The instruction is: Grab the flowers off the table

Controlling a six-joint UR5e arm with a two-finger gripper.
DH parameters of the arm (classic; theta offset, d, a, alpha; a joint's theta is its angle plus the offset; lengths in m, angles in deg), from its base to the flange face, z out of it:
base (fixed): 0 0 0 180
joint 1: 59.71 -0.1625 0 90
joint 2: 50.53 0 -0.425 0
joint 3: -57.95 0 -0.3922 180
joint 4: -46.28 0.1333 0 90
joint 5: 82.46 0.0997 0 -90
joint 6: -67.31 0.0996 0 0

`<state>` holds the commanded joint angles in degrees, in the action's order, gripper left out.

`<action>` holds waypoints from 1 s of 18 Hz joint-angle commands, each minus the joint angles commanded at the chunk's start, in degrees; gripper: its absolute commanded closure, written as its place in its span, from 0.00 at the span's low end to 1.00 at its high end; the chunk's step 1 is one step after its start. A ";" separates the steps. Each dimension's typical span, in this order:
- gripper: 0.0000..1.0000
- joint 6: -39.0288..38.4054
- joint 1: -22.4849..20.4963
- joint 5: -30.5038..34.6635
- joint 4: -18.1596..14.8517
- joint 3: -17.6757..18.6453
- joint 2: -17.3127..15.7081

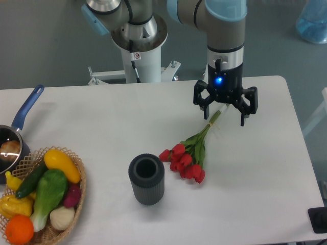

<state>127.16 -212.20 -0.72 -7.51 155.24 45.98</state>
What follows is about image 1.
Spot woven wicker basket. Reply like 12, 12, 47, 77
1, 146, 86, 244

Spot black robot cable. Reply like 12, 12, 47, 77
127, 0, 142, 84

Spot yellow bumpy gourd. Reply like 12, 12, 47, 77
1, 194, 34, 219

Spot green cucumber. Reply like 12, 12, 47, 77
15, 162, 48, 199

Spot brown fried food piece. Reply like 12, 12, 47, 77
1, 140, 20, 162

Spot blue translucent plastic bag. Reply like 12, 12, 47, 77
295, 1, 326, 44

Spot orange fruit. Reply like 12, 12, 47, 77
5, 215, 34, 244

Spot yellow squash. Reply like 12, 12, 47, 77
44, 149, 81, 184

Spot white frame at right edge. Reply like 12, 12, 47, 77
302, 87, 326, 137

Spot green bok choy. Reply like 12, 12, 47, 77
30, 169, 68, 232

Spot black device at table edge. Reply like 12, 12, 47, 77
308, 207, 326, 234

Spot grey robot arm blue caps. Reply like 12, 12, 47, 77
81, 1, 258, 121

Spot white garlic bulb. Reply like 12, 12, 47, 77
50, 206, 75, 231

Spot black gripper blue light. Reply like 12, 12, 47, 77
193, 64, 258, 127

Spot blue handled saucepan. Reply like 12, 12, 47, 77
1, 85, 44, 184

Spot red tulip bouquet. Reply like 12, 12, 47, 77
158, 104, 229, 184

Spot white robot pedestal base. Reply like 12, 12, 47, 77
87, 14, 181, 86

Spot yellow banana pepper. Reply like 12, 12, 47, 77
4, 171, 23, 195

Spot dark grey ribbed vase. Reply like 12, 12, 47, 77
128, 153, 165, 206

